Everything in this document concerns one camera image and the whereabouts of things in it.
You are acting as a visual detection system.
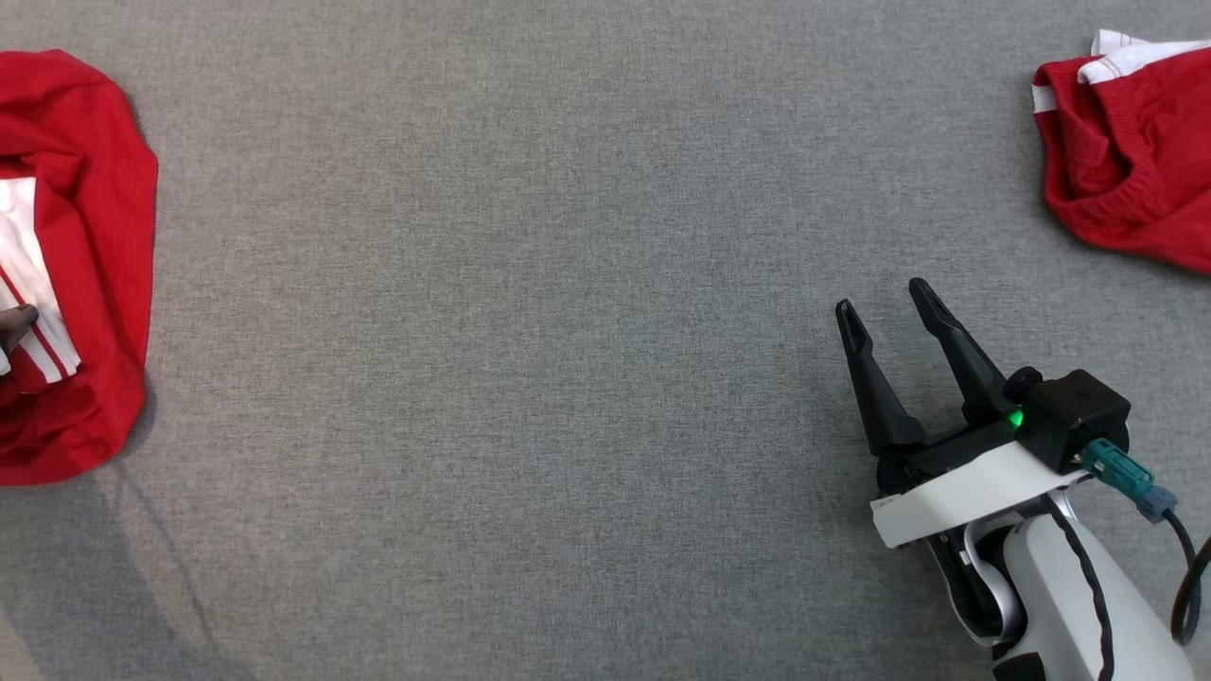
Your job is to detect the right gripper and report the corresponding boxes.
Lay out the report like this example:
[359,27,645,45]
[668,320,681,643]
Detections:
[835,277,1091,550]

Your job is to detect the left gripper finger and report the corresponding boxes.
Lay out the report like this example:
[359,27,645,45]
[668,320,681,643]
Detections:
[0,304,40,356]

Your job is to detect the red numbered basketball jersey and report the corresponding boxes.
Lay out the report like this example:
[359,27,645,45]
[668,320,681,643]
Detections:
[0,49,160,486]

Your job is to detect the red shorts white stripes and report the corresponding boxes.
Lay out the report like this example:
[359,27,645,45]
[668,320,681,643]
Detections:
[1031,28,1211,275]

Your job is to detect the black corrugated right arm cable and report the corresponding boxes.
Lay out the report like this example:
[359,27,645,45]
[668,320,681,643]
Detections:
[1041,494,1119,681]

